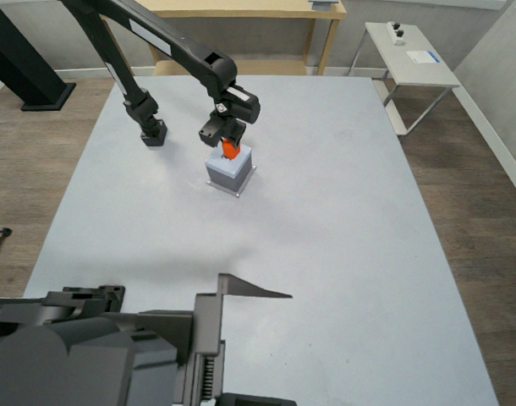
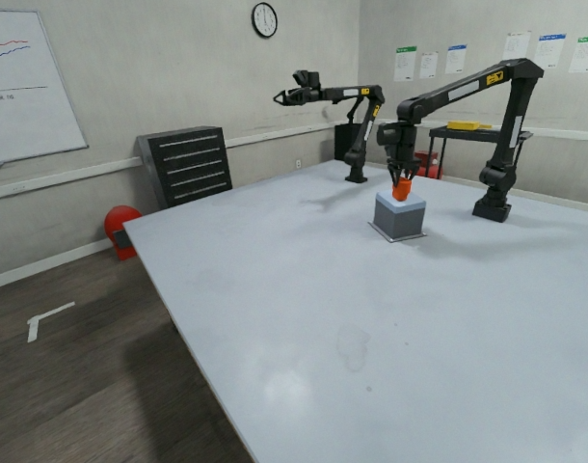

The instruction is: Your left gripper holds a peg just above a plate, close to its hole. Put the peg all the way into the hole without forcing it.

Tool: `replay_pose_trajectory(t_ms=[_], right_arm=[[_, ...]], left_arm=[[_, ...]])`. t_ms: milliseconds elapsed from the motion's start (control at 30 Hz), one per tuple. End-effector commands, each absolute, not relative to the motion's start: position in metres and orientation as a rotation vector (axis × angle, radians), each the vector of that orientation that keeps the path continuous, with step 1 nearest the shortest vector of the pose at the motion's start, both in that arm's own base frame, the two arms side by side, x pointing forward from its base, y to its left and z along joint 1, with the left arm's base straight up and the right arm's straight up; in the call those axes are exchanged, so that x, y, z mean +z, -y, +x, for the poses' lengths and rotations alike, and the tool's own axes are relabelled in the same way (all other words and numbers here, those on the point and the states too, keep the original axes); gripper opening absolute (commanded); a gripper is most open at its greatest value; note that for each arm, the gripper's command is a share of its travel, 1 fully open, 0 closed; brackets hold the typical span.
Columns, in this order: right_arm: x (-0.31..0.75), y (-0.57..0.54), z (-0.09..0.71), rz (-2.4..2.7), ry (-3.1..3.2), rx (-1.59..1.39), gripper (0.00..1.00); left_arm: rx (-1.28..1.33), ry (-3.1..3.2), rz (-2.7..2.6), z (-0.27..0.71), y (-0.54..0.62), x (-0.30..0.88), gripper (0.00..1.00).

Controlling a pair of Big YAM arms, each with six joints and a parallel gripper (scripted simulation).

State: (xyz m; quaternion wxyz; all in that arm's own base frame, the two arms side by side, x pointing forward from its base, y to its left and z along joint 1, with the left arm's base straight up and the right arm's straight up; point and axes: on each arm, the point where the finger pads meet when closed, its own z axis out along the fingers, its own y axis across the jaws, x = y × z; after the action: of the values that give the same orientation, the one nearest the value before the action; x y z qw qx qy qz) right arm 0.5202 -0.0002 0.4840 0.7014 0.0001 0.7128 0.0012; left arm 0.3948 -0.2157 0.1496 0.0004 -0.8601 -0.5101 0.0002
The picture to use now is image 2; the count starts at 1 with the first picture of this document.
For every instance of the orange peg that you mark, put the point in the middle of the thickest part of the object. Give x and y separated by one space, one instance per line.
403 187

